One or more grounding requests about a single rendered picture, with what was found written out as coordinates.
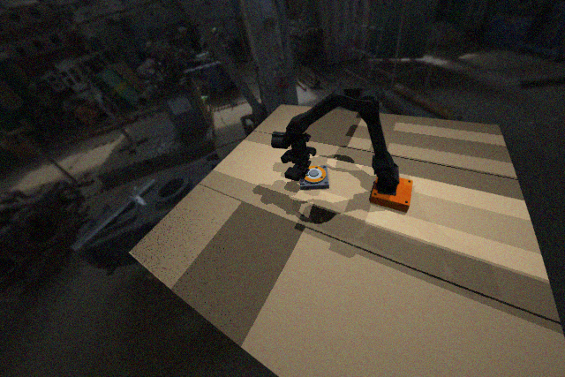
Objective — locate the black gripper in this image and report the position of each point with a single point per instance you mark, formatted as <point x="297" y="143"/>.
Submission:
<point x="301" y="164"/>

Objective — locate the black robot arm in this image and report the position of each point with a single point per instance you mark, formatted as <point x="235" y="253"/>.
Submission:
<point x="365" y="101"/>

